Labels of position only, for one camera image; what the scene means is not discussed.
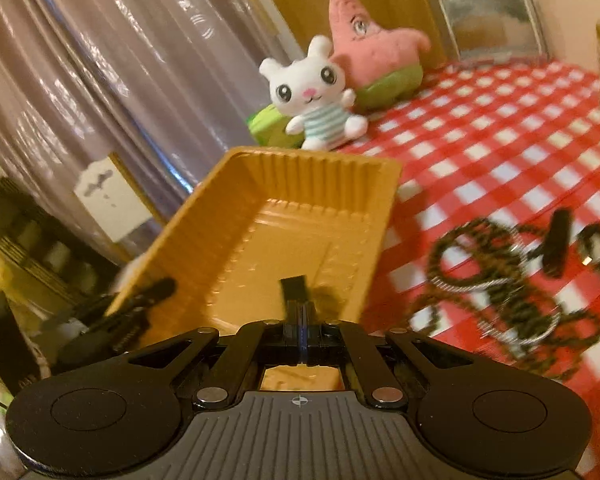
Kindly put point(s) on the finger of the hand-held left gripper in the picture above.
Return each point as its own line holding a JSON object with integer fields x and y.
{"x": 147, "y": 292}

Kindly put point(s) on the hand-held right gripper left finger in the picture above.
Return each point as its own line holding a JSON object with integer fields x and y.
{"x": 295, "y": 310}

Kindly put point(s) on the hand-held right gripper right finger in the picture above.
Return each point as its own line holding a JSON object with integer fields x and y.
{"x": 309, "y": 330}

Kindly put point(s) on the yellow plastic tray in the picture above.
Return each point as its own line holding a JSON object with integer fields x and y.
{"x": 290, "y": 220}

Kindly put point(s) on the white wooden chair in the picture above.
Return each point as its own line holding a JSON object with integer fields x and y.
{"x": 107, "y": 195}

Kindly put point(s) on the dark rack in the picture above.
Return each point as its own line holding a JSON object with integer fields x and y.
{"x": 15, "y": 240}

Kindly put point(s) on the green tissue box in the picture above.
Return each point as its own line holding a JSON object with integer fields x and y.
{"x": 272, "y": 127}

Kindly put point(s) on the white bunny plush toy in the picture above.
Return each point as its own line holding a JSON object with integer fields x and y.
{"x": 305, "y": 90}

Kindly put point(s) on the grey patterned curtain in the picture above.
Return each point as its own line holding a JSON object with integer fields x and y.
{"x": 105, "y": 60}

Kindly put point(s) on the red white checkered tablecloth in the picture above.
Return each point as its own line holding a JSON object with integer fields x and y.
{"x": 480, "y": 135}

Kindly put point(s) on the pink starfish plush toy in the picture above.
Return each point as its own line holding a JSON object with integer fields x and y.
{"x": 375, "y": 55}

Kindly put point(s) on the glass picture frame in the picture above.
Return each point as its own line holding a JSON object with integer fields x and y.
{"x": 490, "y": 25}

